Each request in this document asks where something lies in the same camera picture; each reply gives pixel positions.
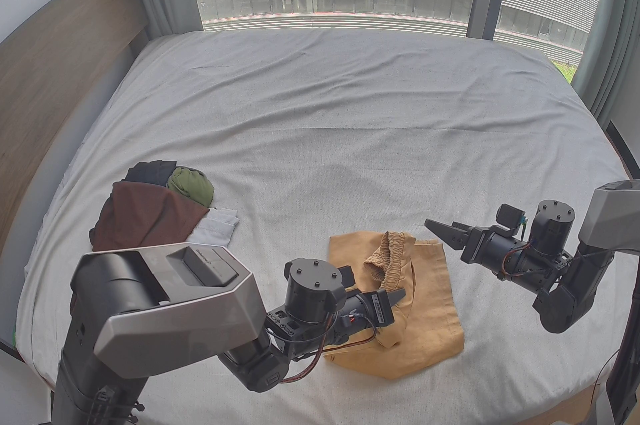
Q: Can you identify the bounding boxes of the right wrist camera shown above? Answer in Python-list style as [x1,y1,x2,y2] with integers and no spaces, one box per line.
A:
[487,204,531,241]

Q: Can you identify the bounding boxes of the brown garment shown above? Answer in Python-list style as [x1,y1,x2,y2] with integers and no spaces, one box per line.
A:
[89,181,210,251]

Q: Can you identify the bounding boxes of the tan shorts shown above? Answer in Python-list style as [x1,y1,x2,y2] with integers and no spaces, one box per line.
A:
[327,230,466,381]

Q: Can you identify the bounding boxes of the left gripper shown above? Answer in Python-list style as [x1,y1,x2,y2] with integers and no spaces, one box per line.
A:
[342,288,407,331]

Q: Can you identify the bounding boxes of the green garment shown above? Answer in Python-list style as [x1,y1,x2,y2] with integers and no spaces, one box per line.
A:
[166,167,216,206]

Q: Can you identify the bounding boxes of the black garment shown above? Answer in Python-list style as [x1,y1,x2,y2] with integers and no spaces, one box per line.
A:
[124,160,178,189]

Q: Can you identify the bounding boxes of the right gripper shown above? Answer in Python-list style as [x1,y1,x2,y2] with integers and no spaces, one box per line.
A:
[424,218,532,275]

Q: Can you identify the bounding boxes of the pale grey garment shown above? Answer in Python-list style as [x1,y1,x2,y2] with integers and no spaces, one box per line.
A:
[187,207,240,248]

